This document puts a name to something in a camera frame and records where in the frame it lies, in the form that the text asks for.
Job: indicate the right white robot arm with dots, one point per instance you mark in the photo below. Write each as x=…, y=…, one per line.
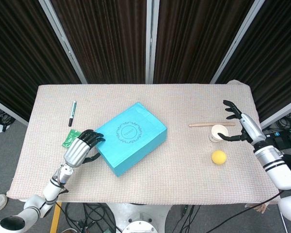
x=281, y=170

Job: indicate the yellow floor tape strip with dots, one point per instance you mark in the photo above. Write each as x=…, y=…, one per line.
x=55, y=218

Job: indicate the wooden stick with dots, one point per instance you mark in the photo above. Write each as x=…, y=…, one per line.
x=201, y=125

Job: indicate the green plastic sachet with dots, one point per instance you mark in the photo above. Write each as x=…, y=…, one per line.
x=69, y=139

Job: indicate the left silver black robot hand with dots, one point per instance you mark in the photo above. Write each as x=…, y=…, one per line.
x=76, y=153

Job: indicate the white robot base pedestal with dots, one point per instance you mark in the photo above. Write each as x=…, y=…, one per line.
x=140, y=218

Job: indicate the dark brown partition panel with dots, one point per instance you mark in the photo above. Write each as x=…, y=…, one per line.
x=276, y=53
x=196, y=41
x=106, y=41
x=19, y=48

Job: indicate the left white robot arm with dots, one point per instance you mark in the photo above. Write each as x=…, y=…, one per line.
x=51, y=190

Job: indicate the beige cloth-covered table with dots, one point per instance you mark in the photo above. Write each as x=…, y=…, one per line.
x=160, y=182

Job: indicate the green white marker pen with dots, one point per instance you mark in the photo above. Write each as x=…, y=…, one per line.
x=72, y=112

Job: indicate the light blue cardboard box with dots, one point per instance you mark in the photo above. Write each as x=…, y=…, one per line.
x=135, y=148

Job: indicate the yellow ball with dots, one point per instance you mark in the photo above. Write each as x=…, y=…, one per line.
x=218, y=157

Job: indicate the white paper cup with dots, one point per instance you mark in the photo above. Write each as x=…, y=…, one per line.
x=217, y=132

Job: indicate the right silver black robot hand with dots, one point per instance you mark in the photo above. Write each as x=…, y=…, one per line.
x=253, y=131

